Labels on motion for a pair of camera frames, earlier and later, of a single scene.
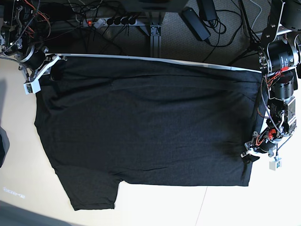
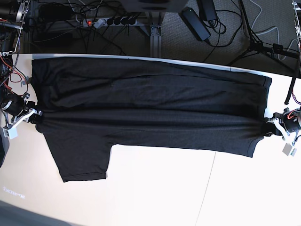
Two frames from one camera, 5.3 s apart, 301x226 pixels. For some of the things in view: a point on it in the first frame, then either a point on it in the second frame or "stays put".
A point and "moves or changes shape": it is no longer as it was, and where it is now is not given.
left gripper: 36,59 to 14,104
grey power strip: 110,21 stays put
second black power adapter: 206,10 stays put
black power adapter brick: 193,21 stays put
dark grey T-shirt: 106,122 moves or changes shape
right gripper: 264,142 to 291,119
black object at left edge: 4,144 stays put
